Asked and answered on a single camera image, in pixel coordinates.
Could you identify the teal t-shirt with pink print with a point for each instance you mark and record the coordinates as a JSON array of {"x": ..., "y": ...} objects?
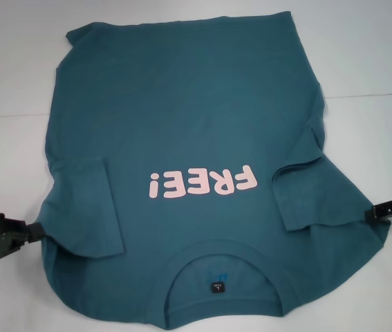
[{"x": 182, "y": 121}]

